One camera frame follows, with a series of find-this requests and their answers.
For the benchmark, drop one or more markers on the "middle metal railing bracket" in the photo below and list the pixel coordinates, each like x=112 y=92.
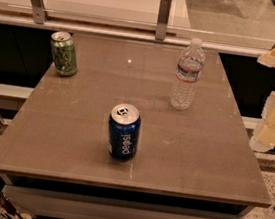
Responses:
x=163 y=17

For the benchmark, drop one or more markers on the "left metal railing bracket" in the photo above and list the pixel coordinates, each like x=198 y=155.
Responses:
x=39 y=13

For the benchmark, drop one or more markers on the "green soda can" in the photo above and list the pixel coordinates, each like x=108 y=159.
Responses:
x=63 y=52

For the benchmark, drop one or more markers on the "blue pepsi can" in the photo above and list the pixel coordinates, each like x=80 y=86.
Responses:
x=124 y=128

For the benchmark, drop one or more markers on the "clear plastic water bottle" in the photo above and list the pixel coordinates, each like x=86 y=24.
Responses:
x=188 y=71

